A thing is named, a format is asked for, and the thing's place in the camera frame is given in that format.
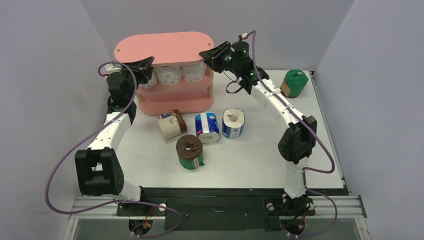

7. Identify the beige brown wrapped roll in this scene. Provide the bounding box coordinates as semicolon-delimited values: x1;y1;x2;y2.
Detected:
156;109;188;140

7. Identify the green wrapped roll far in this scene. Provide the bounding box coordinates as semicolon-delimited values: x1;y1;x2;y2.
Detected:
280;69;309;99

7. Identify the white dotted roll shelf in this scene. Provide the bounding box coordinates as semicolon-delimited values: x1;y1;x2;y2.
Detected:
181;62;205;83

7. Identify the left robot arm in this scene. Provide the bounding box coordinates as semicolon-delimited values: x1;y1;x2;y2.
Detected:
74;56;155;215

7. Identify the brown green roll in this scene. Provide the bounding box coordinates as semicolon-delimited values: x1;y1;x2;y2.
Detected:
175;134;205;170

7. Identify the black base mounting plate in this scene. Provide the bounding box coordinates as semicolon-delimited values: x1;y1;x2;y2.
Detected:
82;187;349;232

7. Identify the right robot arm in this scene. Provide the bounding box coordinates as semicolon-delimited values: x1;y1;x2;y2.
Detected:
199;40;317;216

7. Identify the pink three-tier shelf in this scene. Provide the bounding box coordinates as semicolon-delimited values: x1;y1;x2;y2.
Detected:
114;31;214;116

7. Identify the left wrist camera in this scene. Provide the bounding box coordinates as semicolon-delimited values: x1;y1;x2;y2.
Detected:
103;63;122;77

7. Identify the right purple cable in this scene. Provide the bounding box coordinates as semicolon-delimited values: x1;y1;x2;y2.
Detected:
238;29;339;239

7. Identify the white dotted roll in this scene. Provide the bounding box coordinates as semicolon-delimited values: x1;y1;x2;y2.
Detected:
138;68;158;89
155;65;183;86

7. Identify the blue white roll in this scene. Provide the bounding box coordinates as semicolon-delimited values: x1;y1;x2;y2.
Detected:
194;112;220;144
222;108;246;139

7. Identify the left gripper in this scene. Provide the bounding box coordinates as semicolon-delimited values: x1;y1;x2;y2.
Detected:
120;57;156;101

